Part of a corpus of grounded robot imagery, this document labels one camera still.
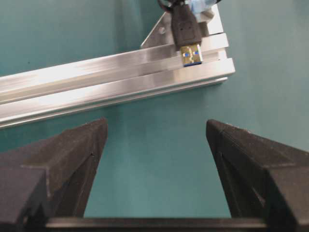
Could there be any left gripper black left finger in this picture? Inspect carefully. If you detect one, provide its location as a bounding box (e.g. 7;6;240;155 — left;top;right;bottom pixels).
0;118;108;232

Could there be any square aluminium extrusion frame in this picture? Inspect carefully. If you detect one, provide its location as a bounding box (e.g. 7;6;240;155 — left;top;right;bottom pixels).
0;5;235;128

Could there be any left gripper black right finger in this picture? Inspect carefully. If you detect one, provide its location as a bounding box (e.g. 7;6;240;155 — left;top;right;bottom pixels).
206;119;309;232

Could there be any black USB cable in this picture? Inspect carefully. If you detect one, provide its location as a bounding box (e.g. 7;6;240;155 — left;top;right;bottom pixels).
156;0;224;68

